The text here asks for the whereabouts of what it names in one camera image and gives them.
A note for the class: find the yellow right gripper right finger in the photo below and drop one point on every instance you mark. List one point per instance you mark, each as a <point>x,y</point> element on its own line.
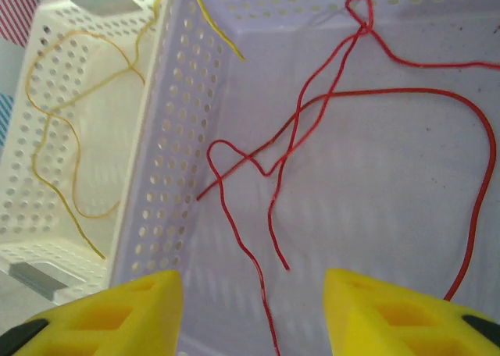
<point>390,325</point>

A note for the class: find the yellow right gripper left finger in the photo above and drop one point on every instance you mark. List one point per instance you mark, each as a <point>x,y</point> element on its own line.
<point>117,325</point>

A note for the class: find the purple perforated plastic basket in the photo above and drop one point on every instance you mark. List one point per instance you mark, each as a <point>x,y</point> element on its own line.
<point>371,196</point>

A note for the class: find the white perforated plastic basket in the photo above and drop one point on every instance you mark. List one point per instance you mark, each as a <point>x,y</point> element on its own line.
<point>109,157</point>

